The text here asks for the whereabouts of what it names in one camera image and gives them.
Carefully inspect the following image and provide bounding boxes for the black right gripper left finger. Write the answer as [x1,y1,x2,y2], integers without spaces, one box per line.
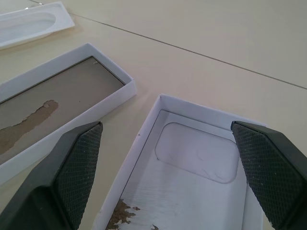
[0,121,104,230]

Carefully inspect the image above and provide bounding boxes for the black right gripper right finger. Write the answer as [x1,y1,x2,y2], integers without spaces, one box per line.
[230,120,307,230]

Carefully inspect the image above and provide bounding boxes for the orange phone box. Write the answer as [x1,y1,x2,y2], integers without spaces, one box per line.
[92,93,274,230]

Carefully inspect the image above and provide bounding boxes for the white moulded insert tray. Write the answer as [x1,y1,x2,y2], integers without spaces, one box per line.
[0,1,75,51]

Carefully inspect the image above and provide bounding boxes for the white box lid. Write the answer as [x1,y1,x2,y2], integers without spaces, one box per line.
[0,42,137,186]

